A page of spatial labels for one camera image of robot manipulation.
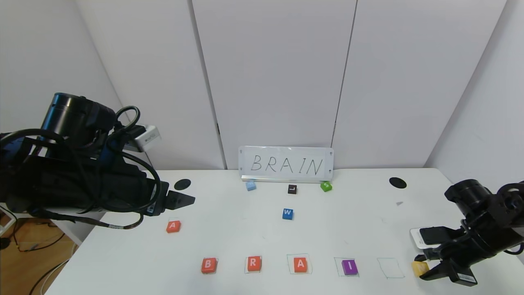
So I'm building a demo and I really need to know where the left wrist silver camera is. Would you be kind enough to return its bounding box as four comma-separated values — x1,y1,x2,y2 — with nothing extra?
132,125,162,153

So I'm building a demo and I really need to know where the white shelf unit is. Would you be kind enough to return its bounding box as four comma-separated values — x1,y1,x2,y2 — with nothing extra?
0,205,26,238

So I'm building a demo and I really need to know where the white floor cable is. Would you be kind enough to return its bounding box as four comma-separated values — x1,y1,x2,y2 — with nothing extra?
40,257,73,295

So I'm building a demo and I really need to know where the black floor cable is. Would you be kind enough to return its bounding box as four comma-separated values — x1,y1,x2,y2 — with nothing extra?
28,262,66,295
11,221,67,253

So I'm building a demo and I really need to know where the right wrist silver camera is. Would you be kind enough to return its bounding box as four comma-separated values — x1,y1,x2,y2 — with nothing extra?
410,227,467,249

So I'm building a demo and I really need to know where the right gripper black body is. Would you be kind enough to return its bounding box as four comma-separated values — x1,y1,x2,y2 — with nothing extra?
436,234,497,287

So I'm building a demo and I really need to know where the white BRAIN sign board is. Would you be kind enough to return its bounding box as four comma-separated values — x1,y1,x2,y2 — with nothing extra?
239,146,334,183

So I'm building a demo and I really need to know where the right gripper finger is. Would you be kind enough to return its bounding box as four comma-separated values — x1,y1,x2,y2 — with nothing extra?
419,259,452,281
414,248,441,261

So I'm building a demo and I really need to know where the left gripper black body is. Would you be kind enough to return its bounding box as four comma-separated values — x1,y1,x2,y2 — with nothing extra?
128,178,169,217

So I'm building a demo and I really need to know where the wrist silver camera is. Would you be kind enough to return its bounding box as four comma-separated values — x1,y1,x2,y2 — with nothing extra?
410,227,467,249
132,125,162,153

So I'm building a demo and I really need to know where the thin black left wrist cable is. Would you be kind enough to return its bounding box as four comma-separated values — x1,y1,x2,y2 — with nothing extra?
0,106,163,230

